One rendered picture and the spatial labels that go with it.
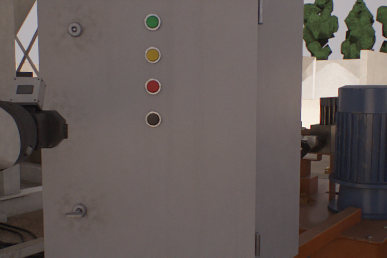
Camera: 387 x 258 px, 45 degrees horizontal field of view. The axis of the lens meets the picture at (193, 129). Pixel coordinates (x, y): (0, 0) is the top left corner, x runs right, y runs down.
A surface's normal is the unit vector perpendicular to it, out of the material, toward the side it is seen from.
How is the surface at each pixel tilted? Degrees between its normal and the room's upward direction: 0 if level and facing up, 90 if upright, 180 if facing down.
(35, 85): 60
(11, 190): 90
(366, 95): 90
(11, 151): 81
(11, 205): 90
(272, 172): 90
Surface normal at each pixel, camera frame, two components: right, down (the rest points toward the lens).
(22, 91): -0.01, -0.42
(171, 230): -0.02, 0.10
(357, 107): -0.68, 0.07
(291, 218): 0.79, 0.06
